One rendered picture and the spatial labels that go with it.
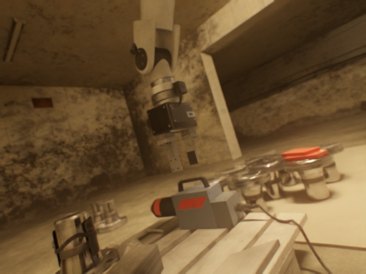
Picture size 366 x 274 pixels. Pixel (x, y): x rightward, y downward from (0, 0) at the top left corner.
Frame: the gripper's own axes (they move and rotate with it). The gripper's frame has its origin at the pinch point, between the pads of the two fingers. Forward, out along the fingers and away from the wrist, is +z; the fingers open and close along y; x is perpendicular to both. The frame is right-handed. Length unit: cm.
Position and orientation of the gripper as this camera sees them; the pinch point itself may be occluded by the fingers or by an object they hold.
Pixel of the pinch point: (185, 160)
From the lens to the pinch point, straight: 108.2
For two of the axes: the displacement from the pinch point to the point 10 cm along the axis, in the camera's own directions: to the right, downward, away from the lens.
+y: 5.4, -0.9, 8.4
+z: 2.8, 9.6, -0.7
